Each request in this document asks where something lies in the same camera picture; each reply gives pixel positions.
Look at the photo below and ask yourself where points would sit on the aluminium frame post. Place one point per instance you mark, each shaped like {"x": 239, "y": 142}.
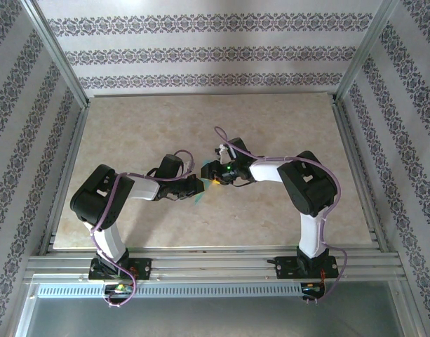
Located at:
{"x": 366, "y": 52}
{"x": 60, "y": 58}

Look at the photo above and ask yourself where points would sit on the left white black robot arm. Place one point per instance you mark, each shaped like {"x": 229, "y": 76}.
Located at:
{"x": 109, "y": 242}

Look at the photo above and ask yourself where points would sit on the teal cloth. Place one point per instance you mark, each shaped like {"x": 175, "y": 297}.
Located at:
{"x": 199, "y": 197}

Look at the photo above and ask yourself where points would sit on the grey sheet metal panel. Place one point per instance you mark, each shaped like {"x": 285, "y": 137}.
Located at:
{"x": 214, "y": 317}

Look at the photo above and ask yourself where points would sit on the aluminium cross beam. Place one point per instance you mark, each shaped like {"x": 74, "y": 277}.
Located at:
{"x": 214, "y": 267}

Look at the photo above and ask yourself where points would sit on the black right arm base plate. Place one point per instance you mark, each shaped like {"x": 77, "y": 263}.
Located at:
{"x": 285, "y": 267}

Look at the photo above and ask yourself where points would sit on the small circuit board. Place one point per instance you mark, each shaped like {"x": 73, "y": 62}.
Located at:
{"x": 312, "y": 287}
{"x": 120, "y": 288}

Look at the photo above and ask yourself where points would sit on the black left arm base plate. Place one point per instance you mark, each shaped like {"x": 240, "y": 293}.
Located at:
{"x": 142, "y": 268}

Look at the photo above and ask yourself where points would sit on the thin aluminium edge strip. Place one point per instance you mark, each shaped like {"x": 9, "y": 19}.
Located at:
{"x": 214, "y": 94}

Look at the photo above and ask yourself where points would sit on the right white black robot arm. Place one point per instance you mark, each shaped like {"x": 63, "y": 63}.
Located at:
{"x": 311, "y": 235}

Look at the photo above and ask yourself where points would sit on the aluminium side rail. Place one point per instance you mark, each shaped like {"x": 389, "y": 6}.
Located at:
{"x": 74, "y": 140}
{"x": 348, "y": 133}

